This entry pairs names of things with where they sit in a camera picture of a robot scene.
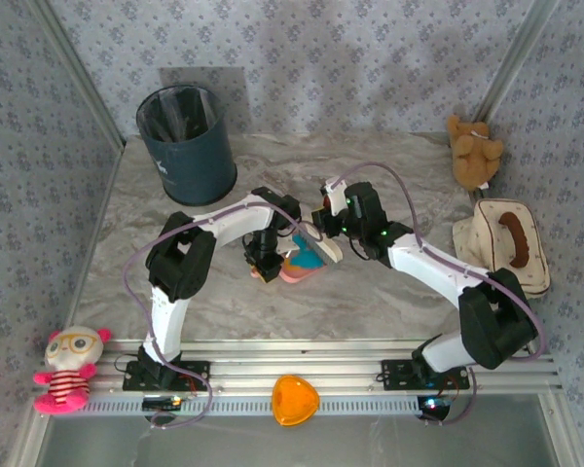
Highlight cream fabric pouch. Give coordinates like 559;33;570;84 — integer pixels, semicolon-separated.
451;198;552;306

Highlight small circuit board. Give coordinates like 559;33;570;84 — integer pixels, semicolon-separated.
417;394;452;422
142;396;182;413

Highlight pink white plush doll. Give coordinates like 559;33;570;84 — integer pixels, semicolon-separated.
32;325;113;415

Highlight pink plastic dustpan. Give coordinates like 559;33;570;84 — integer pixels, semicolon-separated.
250;233;330;286

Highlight orange plastic dish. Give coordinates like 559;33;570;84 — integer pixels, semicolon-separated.
271;374;321;429

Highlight grey slotted cable duct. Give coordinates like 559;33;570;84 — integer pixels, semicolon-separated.
85;392;420;417

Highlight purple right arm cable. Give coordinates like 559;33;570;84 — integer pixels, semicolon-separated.
335;162;548;428

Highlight aluminium rail base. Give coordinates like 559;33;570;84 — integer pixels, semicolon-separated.
38;339;564;396

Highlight aluminium frame post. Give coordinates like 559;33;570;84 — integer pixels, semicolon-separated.
474;0;564;130
31;0;128;150

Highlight dark blue waste bin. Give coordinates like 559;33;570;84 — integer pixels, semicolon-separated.
135;85;238;206

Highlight wooden hand brush grey bristles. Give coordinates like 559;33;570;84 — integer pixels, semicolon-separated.
297;221;345;267

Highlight brown teddy bear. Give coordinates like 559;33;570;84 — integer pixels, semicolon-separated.
446;114;506;192

